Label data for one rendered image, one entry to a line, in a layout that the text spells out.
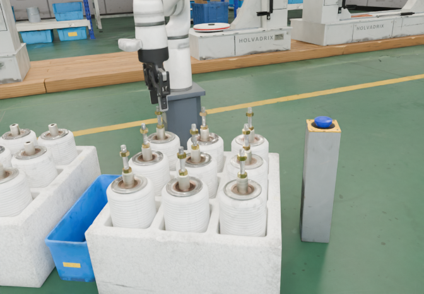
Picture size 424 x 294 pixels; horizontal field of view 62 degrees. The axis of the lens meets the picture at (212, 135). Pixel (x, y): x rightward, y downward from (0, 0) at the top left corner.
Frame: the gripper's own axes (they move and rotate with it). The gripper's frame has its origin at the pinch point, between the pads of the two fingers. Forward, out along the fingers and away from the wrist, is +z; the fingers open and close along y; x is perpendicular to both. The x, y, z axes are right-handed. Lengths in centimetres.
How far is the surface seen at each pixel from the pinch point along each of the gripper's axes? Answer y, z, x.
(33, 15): 454, 0, 13
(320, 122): -28.7, 2.4, -28.3
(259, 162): -25.8, 9.9, -13.8
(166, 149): -4.6, 11.6, 0.7
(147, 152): -10.6, 8.2, 7.5
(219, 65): 154, 31, -101
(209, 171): -21.0, 11.4, -3.5
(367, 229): -34, 35, -43
